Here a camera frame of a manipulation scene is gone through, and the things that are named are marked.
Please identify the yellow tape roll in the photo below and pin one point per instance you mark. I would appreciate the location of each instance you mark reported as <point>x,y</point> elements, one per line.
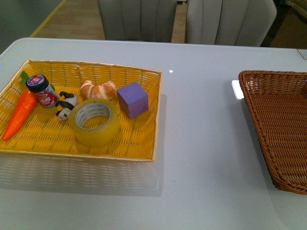
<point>100,135</point>

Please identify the brown wicker basket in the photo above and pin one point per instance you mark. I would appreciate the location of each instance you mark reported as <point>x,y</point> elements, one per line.
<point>277,104</point>

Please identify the purple foam cube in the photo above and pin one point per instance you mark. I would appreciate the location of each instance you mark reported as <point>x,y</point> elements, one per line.
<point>133,99</point>

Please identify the toy croissant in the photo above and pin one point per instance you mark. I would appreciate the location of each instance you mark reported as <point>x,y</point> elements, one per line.
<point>106,90</point>

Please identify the toy panda figure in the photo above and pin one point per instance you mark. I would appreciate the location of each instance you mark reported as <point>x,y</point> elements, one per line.
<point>68,104</point>

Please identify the left grey upholstered chair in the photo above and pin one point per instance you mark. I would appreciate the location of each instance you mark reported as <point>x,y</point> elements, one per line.
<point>138,20</point>

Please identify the grey upholstered chair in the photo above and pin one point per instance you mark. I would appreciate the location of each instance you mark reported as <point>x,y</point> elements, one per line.
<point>229,22</point>
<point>138,20</point>

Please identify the small red labelled jar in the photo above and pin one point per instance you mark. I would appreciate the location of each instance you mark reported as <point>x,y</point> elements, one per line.
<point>39,85</point>

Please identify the right grey upholstered chair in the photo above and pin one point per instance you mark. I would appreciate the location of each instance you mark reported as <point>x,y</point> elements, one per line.
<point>229,22</point>

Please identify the orange toy carrot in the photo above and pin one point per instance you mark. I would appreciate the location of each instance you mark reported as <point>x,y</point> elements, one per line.
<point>26,104</point>

